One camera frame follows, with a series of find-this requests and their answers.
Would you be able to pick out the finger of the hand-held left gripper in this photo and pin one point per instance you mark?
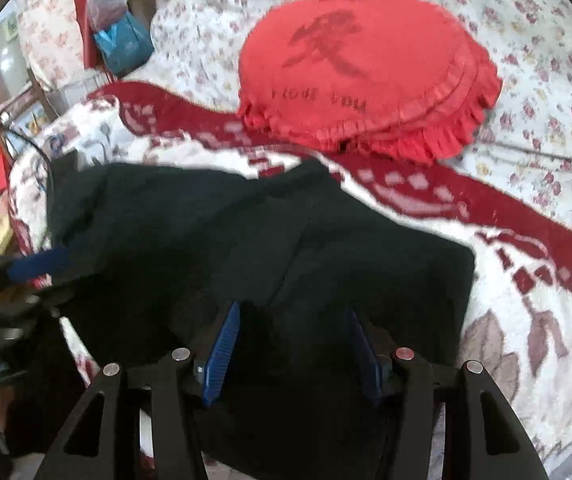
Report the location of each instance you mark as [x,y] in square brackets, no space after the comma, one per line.
[41,262]

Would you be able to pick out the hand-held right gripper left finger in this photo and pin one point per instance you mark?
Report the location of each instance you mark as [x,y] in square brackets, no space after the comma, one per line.
[221,355]

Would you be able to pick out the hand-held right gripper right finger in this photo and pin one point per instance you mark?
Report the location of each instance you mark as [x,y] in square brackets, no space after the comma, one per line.
[366,355]

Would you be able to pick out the black pants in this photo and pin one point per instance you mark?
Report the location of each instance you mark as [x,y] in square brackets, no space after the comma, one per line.
[216,240]

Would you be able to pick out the red and white plush blanket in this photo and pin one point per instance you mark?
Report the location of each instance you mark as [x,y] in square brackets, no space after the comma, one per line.
[541,360]

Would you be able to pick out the pink floral cloth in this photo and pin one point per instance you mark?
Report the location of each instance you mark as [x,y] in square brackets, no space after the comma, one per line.
[51,35]

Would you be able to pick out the blue plastic bag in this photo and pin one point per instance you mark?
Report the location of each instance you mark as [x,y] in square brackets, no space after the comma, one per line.
[123,45]

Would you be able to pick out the red hanging cloth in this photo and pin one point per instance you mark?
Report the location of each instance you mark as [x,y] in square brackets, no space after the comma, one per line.
[83,20]

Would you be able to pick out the clear plastic bag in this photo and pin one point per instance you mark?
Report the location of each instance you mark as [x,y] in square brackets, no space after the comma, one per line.
[108,2]

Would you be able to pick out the red heart-shaped frilled pillow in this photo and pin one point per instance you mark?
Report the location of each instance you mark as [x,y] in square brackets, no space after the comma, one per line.
[366,60]

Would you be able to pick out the white small-flower quilt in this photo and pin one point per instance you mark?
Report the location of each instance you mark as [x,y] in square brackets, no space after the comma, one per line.
[541,60]

